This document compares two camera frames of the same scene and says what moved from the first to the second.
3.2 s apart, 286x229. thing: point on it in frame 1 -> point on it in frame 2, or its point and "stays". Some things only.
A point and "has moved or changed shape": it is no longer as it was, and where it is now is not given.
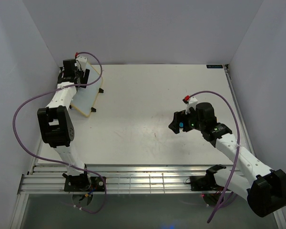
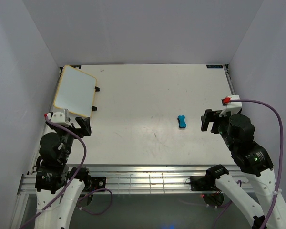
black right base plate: [201, 183] stays
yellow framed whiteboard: [85, 98] has moved or changed shape
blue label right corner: [214, 66] stays
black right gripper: [178, 118] -> [209, 116]
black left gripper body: [83, 76] -> [67, 137]
